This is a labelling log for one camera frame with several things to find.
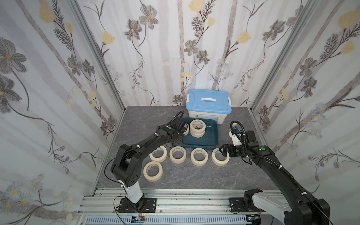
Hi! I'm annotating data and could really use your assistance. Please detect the white box with blue lid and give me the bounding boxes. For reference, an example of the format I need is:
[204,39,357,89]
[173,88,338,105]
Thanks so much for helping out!
[186,89,232,125]

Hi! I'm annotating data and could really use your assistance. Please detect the masking tape roll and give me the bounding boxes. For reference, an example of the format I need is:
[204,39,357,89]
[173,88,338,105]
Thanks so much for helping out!
[143,161,163,182]
[189,120,206,138]
[169,146,187,164]
[211,148,230,167]
[149,145,167,163]
[191,148,209,167]
[182,123,189,136]

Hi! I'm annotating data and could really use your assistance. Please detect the small circuit board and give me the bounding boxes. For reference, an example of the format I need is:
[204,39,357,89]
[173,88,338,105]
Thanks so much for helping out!
[131,216,146,223]

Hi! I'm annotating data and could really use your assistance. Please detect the aluminium frame rail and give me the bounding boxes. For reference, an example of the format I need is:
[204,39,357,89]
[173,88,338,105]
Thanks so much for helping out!
[75,188,287,225]

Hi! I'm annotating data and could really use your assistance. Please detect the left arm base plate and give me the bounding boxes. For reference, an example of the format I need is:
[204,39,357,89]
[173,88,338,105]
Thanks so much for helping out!
[115,198,157,213]

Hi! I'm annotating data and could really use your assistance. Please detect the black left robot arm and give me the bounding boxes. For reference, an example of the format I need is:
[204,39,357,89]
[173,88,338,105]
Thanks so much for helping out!
[104,111,186,212]

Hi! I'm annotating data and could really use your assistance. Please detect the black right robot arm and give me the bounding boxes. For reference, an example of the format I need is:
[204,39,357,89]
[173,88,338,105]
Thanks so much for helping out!
[219,121,332,225]

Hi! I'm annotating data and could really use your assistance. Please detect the teal plastic tray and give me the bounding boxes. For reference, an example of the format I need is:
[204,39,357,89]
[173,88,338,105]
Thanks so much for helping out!
[174,119,219,150]

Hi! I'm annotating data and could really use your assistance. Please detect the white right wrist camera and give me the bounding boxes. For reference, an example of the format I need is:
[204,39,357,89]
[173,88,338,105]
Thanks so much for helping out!
[229,131,242,146]

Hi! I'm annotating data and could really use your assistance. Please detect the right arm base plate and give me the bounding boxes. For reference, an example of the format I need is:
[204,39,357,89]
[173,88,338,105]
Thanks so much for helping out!
[229,197,260,213]

